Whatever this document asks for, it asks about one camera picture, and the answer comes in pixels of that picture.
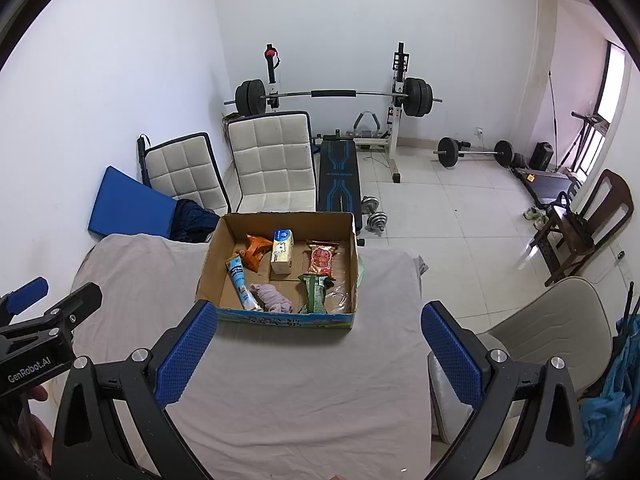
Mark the grey bed sheet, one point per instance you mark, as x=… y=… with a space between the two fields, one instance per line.
x=300 y=385

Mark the pair of light shoes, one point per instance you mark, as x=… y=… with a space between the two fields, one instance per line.
x=534 y=216

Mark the black antenna rods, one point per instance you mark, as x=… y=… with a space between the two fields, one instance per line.
x=631 y=310

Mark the long barbell with black plates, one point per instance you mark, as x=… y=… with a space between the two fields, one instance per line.
x=332 y=93

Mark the brown wooden chair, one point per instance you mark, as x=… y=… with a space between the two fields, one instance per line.
x=607 y=210

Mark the black treadmill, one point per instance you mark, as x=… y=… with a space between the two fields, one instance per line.
x=550 y=185

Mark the red snack packet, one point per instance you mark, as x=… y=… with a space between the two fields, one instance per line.
x=321 y=260

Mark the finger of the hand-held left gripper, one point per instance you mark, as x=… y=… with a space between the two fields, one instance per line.
x=80 y=305
x=27 y=294

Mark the thin leaning pole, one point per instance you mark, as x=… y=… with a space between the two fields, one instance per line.
x=552 y=120

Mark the blue foam mat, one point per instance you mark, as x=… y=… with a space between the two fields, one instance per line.
x=130 y=205

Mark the green snack packet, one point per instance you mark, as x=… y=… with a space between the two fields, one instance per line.
x=314 y=295

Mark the white bench press rack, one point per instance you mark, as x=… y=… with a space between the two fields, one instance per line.
x=397 y=120

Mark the short barbell with black plates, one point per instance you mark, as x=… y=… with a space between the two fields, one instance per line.
x=450 y=152

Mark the purple sock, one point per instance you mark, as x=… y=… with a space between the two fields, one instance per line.
x=272 y=299

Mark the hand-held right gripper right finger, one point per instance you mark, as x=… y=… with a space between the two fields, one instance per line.
x=450 y=355

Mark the black blue weight bench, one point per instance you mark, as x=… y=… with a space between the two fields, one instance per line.
x=340 y=175

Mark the blue plastic bag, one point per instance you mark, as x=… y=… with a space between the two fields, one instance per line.
x=607 y=410

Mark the cardboard box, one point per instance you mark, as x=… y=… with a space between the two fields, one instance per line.
x=220 y=265

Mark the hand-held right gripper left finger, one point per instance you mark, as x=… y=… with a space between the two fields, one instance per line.
x=185 y=355

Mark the blue white toothpaste tube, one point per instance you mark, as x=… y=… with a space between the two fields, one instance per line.
x=240 y=282

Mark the beige plastic chair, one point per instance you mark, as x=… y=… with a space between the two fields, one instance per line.
x=545 y=330

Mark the orange snack packet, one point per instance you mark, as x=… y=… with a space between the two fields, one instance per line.
x=255 y=255

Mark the window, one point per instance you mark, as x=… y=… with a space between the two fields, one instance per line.
x=611 y=80

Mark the person's left hand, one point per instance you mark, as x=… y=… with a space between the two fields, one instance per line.
x=40 y=394

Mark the white padded chair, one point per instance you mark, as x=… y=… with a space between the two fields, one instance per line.
x=272 y=160
x=182 y=175

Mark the chrome dumbbell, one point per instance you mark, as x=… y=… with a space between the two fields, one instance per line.
x=371 y=205
x=377 y=223

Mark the dark blue garment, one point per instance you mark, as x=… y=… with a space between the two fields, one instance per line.
x=195 y=222

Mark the black speaker box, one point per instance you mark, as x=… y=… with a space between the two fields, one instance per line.
x=542 y=156

